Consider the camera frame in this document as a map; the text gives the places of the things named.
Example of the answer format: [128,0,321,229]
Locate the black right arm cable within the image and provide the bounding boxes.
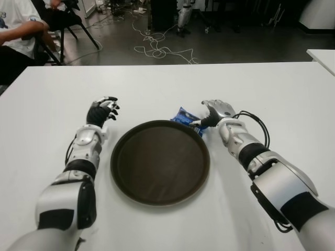
[232,111,294,233]

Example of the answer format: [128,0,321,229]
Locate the person in white shirt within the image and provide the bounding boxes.
[0,0,50,86]

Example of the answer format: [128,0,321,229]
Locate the white cable on floor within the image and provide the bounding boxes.
[131,13,199,65]

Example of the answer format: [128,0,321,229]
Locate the white shelf frame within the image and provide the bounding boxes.
[81,0,97,18]

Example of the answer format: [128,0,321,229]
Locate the person in black shorts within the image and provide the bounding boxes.
[41,0,79,61]

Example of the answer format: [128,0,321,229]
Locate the black cabinet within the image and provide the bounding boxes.
[150,0,180,32]

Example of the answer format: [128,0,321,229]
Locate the blue Oreo packet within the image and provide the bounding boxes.
[170,106,210,136]

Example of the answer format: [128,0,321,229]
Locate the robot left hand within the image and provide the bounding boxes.
[86,96,121,129]

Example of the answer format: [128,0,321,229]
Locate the black chair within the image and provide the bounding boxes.
[33,0,102,65]

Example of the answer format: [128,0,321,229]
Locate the white side table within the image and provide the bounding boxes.
[306,49,335,79]

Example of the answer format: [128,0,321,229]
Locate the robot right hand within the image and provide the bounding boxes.
[188,99,235,129]

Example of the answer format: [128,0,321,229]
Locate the white curved panel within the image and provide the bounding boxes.
[298,0,335,33]

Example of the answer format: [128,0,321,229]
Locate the white humanoid robot legs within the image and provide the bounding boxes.
[176,0,196,37]

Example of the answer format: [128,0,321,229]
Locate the round dark brown tray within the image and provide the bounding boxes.
[110,119,211,207]

